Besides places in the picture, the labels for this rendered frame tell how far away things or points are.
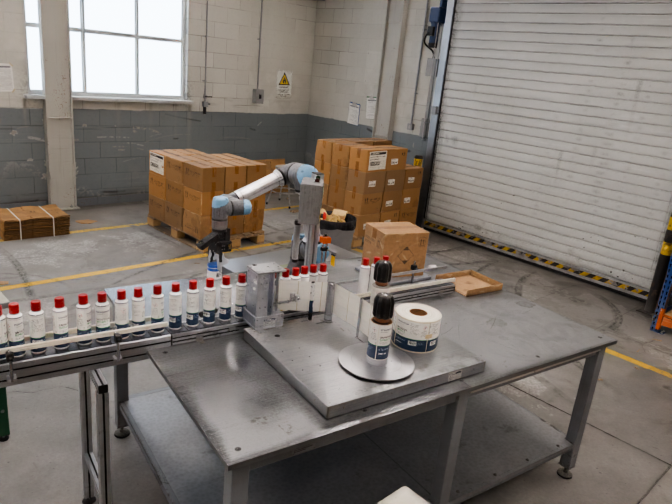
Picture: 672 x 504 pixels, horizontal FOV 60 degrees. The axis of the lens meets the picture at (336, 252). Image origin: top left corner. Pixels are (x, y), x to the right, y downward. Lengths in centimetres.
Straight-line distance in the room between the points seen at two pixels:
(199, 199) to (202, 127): 264
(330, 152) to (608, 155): 299
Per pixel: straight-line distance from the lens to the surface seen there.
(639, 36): 670
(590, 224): 682
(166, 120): 834
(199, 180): 610
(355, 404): 215
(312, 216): 269
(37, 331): 240
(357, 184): 663
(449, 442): 259
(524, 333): 305
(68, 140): 781
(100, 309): 241
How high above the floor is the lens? 200
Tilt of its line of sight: 18 degrees down
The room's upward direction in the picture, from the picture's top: 6 degrees clockwise
